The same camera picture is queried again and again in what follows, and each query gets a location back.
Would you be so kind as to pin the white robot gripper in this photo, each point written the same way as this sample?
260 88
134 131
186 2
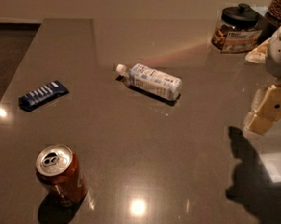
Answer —
269 111

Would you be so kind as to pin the blue plastic bottle white cap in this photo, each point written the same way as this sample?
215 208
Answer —
151 80

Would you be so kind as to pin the red coke can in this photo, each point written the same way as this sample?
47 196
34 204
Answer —
58 169

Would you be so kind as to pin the white snack packet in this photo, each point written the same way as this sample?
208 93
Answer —
258 55

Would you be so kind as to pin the glass jar black lid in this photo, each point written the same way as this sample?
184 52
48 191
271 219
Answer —
236 30

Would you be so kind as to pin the blue snack bar wrapper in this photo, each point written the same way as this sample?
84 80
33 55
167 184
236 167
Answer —
42 95

